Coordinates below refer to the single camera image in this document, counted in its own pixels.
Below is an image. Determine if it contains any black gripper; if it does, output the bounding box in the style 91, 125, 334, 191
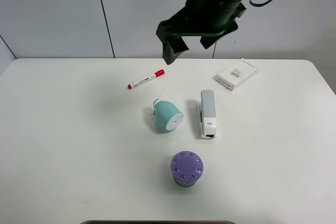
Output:
156, 0, 246, 65

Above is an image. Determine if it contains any teal pencil sharpener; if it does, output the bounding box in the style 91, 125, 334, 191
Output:
153, 99, 184, 133

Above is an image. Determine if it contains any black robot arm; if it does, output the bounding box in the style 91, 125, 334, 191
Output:
156, 0, 246, 65

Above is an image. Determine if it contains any white grey stapler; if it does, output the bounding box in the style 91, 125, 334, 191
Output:
196, 90, 217, 139

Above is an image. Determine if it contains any red whiteboard marker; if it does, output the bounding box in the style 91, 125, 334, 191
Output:
127, 69, 165, 90

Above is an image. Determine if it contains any white small card box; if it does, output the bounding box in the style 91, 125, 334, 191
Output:
213, 58, 259, 91

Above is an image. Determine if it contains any purple lidded jar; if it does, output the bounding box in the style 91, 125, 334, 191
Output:
171, 151, 204, 187

